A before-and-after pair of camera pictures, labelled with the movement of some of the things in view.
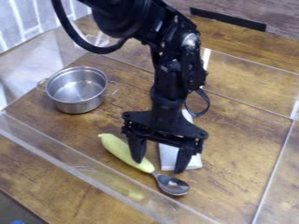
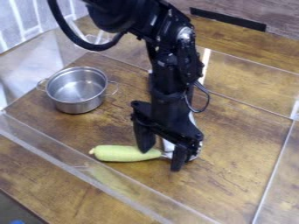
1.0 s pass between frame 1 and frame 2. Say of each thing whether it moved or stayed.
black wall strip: stayed
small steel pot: stayed
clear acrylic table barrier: stayed
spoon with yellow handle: moved
